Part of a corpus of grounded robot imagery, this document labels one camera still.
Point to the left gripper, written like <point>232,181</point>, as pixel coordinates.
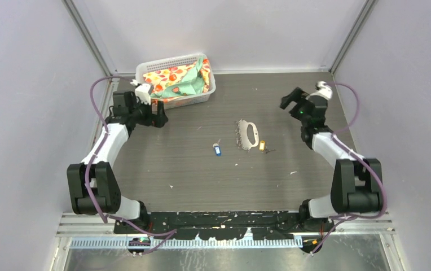
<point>158,120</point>

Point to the white plastic basket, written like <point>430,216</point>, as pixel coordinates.
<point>154,65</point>

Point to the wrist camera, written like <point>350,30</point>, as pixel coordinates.
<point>322,90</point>
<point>143,91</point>

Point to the metal key organizer plate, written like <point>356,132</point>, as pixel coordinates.
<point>247,136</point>

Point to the white cable duct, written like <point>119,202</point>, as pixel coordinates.
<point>146,243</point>

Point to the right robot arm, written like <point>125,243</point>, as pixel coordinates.
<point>356,189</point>

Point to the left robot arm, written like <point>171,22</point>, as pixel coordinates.
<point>93,187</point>

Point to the yellow tagged key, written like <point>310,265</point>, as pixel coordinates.
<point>264,148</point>

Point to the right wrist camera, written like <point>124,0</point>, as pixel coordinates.
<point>322,90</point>

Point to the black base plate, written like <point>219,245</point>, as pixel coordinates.
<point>225,225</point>

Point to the blue tagged key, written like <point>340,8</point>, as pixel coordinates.
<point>217,149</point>

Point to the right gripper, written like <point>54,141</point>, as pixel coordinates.
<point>297,96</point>

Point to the floral cloth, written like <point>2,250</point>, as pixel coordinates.
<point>180,81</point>

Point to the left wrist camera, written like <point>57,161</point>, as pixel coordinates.
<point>143,91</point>

